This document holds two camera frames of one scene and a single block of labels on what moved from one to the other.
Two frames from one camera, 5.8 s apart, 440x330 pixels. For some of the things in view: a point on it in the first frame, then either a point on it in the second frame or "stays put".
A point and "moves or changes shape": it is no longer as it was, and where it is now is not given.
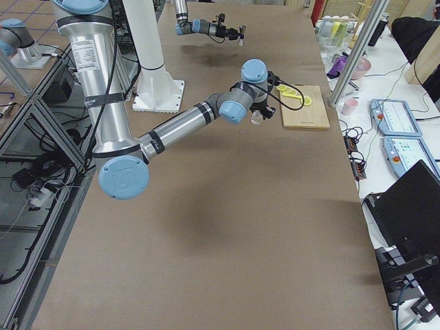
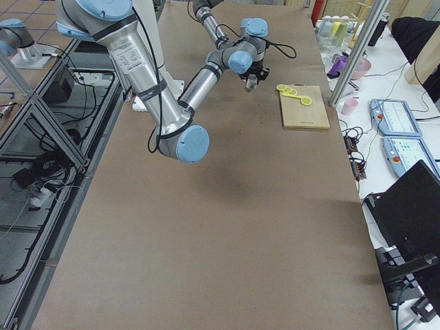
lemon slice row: (287, 89) stays put
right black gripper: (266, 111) → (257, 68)
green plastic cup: (339, 31) stays put
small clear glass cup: (256, 117) moves or changes shape
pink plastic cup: (348, 106) stays put
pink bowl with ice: (361, 67) stays put
